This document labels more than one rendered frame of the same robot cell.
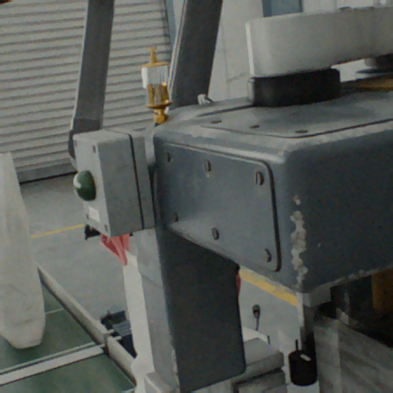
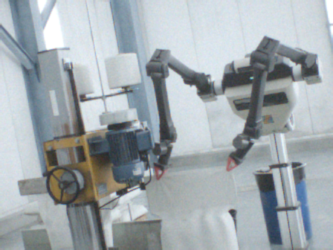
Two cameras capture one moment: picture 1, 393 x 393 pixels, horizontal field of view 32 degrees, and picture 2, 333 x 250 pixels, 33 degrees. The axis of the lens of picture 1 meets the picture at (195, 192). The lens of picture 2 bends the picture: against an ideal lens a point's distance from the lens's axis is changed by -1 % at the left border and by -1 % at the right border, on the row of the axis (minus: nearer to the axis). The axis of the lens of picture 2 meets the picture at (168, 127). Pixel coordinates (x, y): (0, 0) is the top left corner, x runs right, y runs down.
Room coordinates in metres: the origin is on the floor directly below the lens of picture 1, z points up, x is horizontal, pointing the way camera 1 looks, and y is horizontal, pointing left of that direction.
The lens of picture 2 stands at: (3.19, -1.92, 1.44)
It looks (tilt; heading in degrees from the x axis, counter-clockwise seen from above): 3 degrees down; 139
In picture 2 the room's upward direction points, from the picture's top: 10 degrees counter-clockwise
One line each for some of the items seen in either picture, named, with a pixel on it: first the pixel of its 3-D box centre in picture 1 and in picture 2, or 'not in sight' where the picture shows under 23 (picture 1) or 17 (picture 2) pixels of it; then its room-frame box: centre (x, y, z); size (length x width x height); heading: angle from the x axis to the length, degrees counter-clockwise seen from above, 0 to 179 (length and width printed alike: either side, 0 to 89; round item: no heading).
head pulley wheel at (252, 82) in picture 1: (293, 86); not in sight; (0.68, -0.11, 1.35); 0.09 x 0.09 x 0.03
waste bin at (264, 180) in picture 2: not in sight; (285, 202); (-0.04, 2.08, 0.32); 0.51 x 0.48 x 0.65; 115
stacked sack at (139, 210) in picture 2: not in sight; (120, 216); (-2.14, 1.74, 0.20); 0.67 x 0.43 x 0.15; 115
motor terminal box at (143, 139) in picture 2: not in sight; (145, 143); (1.07, -0.25, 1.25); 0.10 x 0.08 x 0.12; 140
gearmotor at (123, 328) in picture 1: (117, 332); not in sight; (2.48, 0.36, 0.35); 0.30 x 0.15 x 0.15; 25
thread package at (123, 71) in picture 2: not in sight; (123, 71); (0.93, -0.20, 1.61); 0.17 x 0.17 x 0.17
